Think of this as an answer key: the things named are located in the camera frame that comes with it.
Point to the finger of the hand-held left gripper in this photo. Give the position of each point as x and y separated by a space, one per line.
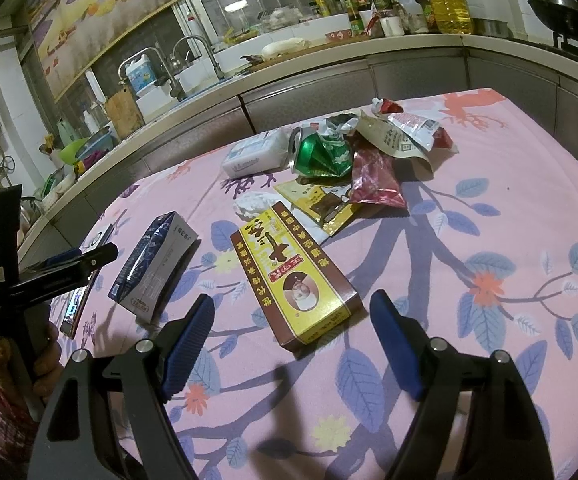
101 254
64 256

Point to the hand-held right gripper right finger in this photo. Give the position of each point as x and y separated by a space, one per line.
394 345

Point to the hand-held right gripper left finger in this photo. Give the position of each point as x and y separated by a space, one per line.
189 350

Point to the dark blue milk carton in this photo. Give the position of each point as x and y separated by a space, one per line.
154 265

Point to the yellow and brown cardboard box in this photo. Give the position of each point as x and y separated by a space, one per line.
294 280

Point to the white tissue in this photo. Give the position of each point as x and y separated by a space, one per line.
254 205

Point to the yellow snack packet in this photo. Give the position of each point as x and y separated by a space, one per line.
319 200

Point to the glossy red snack packet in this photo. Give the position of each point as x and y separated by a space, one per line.
374 180

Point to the white tissue pack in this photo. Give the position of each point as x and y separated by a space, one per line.
254 152

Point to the crushed green drink can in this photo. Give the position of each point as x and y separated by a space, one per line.
324 157

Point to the beige snack pouch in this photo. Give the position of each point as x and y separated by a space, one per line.
389 137

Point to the dark red snack packet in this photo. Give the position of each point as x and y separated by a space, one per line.
446 140

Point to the white and red snack packet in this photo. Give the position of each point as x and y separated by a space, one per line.
414 127

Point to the silver foil wrapper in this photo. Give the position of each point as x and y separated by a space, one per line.
341 122

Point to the small red wrapper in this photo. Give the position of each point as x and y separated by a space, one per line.
389 106

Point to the person's left hand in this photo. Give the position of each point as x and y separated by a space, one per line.
49 355

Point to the black smartphone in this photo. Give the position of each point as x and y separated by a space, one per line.
76 305

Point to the green plastic basin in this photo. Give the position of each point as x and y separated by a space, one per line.
76 152

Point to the blue plastic basin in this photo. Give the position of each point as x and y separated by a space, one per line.
99 142

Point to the green dish soap bottle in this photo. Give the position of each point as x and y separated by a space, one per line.
66 131

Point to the standing wooden cutting board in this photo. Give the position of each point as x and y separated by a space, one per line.
124 115

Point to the pink floral tablecloth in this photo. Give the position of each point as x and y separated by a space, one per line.
469 220

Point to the blue label detergent jug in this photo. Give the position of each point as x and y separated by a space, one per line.
141 77

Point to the angular steel faucet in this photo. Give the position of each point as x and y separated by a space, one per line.
171 82

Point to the tall steel faucet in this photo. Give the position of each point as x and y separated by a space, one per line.
214 60

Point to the fruit printed blind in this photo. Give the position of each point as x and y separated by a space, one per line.
94 25

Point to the kitchen counter cabinets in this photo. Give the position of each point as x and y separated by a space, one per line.
319 95

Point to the white radish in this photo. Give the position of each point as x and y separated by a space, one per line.
284 47

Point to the clear plastic bag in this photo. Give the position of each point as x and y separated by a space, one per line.
279 17

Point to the flat wooden cutting board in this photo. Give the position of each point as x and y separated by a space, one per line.
319 46

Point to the red and white bowl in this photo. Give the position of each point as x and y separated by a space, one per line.
344 36

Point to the white cup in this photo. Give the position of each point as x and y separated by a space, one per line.
391 26

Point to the steel bowl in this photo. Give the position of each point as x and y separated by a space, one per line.
491 27

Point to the large cooking oil bottle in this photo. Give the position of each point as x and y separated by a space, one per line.
446 7

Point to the row of sauce bottles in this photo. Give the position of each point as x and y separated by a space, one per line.
354 5

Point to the gas stove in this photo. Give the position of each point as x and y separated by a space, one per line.
574 47

